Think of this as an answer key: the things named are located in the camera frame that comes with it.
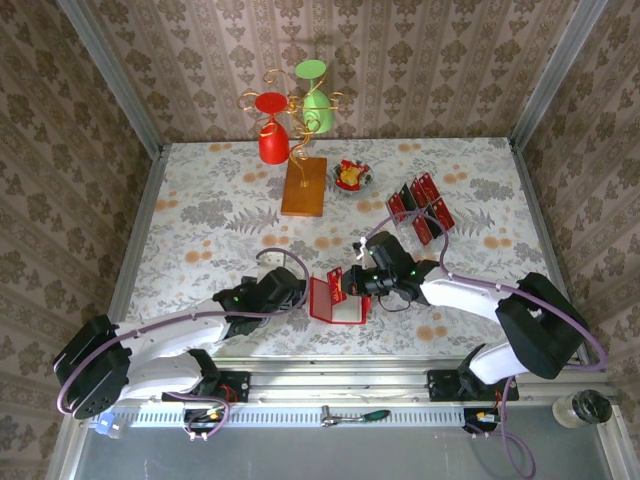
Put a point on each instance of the red card holder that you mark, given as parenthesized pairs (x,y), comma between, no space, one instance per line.
(321,300)

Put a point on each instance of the red cards group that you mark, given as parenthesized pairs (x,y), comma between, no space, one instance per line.
(406,232)

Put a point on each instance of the red candy wrapper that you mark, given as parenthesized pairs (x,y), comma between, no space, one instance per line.
(351,186)
(351,165)

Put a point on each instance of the yellow candy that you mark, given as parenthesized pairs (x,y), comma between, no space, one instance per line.
(352,176)

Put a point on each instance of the clear glass candy bowl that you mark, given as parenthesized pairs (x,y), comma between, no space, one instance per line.
(370,176)

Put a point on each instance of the floral patterned tablecloth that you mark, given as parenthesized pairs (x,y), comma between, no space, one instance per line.
(225,190)

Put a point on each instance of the red wine glass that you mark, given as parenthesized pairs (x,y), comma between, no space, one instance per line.
(273,147)

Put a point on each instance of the green wine glass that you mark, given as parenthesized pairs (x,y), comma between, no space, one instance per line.
(317,107)

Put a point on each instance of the blue and white connector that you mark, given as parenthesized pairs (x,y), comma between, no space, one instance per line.
(107,425)

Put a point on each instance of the aluminium frame beam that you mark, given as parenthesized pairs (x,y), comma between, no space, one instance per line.
(340,380)

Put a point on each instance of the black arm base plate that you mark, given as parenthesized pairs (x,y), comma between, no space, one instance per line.
(240,386)
(440,387)

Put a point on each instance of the black power connector bracket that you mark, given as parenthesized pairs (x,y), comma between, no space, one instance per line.
(197,417)
(472,417)

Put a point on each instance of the aluminium table side rail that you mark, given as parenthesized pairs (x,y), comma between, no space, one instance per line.
(137,225)
(537,220)

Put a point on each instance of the aluminium corner post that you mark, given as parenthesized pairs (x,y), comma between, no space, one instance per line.
(555,70)
(115,80)

